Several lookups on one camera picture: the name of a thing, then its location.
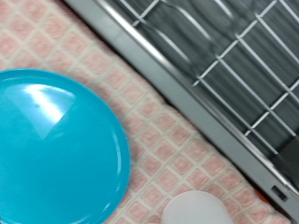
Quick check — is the grey plastic crate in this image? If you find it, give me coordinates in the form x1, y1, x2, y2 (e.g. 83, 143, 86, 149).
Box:
64, 0, 299, 223

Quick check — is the dark grey cutlery holder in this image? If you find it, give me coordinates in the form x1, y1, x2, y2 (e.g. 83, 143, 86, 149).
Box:
269, 136, 299, 190

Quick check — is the blue oval plate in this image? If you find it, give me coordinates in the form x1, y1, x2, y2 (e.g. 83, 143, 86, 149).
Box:
0, 68, 131, 224

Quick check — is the white translucent plastic mug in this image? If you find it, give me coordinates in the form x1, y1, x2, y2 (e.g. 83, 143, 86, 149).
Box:
161, 190, 235, 224

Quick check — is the metal wire dish rack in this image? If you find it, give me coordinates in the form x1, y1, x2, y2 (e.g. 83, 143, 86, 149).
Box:
96, 0, 299, 157

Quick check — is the pink checked cloth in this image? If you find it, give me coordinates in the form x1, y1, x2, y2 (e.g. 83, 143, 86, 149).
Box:
0, 0, 291, 224

